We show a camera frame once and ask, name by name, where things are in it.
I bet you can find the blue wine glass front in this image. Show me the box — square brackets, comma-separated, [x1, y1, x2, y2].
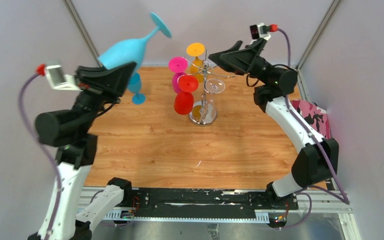
[97, 12, 172, 71]

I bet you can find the clear wine glass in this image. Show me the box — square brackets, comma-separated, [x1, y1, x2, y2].
[200, 78, 226, 125]

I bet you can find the aluminium frame rail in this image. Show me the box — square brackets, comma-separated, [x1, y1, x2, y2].
[79, 187, 354, 224]

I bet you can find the red wine glass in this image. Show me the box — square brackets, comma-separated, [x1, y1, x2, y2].
[173, 75, 199, 115]

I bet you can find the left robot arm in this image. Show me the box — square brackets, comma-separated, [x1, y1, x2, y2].
[29, 61, 137, 240]

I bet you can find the yellow wine glass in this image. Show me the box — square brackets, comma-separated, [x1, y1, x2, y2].
[186, 42, 206, 83]

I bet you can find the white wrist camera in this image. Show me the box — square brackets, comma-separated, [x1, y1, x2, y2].
[249, 22, 272, 42]
[44, 60, 81, 91]

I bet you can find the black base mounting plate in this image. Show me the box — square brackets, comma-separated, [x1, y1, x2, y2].
[117, 187, 298, 221]

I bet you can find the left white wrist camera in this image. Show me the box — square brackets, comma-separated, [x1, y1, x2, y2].
[44, 60, 81, 91]

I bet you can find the chrome wine glass rack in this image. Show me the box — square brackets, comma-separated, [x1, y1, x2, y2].
[187, 50, 235, 127]

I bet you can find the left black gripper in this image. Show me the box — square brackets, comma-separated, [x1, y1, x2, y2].
[71, 58, 136, 133]

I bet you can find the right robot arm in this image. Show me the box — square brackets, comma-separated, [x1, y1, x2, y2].
[208, 38, 339, 209]

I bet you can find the blue wine glass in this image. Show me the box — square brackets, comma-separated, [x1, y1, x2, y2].
[97, 12, 172, 71]
[127, 72, 146, 105]

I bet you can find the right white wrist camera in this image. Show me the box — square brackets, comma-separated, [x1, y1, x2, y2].
[249, 22, 272, 42]

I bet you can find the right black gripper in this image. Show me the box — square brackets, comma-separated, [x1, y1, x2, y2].
[208, 38, 275, 86]

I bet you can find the pink wine glass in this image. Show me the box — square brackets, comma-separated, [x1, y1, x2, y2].
[168, 56, 188, 94]

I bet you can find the pink camouflage cloth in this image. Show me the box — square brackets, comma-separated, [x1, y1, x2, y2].
[291, 99, 332, 139]

